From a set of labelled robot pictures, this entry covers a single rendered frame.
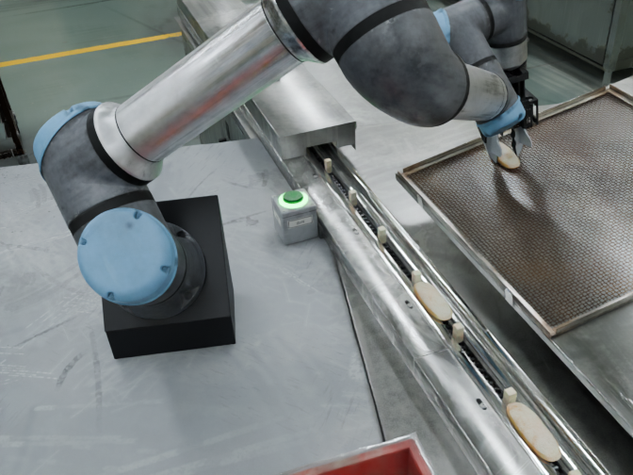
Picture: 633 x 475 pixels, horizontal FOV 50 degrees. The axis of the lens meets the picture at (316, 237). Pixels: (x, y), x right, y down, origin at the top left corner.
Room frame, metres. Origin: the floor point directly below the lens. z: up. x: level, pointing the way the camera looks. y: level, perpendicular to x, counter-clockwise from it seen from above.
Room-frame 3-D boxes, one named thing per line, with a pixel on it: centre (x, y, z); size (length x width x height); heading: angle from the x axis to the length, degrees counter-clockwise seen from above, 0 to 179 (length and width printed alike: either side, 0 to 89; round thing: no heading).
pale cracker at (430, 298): (0.82, -0.18, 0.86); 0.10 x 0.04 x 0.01; 18
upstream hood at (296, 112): (1.92, 0.17, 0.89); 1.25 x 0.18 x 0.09; 18
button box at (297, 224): (1.09, 0.04, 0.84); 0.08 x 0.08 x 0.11; 18
